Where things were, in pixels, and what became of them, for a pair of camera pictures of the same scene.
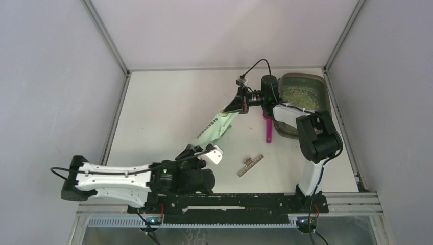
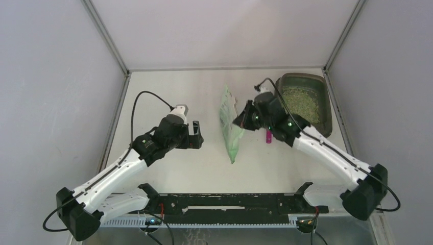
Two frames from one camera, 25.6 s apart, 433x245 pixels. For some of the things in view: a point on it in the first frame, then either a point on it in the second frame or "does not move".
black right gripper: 239,105 to 242,120
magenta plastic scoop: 268,129 does not move
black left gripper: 188,151 to 193,141
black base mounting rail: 231,206 does not move
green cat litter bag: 216,129 to 232,133
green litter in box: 303,98 does not move
